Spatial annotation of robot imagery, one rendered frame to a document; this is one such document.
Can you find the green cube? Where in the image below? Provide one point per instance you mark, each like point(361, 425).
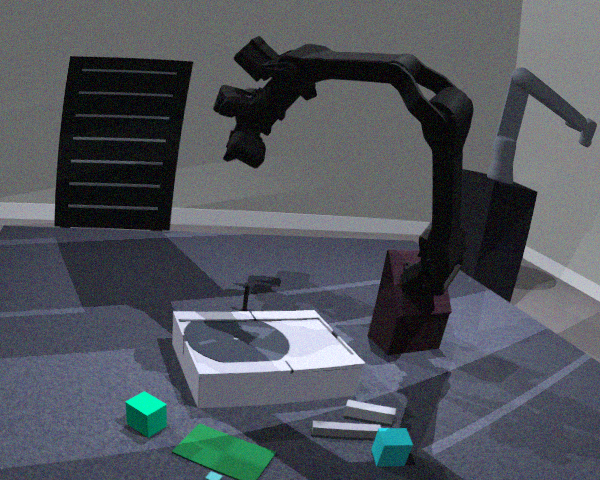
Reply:
point(146, 414)

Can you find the cyan cube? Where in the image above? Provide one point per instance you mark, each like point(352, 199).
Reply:
point(391, 447)

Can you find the dark green flat rectangle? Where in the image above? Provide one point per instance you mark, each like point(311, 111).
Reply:
point(224, 454)

